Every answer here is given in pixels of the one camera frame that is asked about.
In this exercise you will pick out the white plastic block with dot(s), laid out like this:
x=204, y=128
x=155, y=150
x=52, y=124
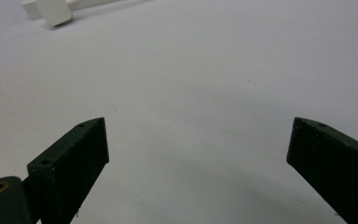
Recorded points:
x=54, y=11

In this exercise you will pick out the white flat bar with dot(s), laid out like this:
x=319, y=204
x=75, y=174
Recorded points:
x=59, y=5

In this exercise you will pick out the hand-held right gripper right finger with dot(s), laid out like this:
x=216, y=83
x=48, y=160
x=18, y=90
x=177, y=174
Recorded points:
x=332, y=165

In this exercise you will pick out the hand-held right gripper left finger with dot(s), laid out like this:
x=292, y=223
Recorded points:
x=71, y=165

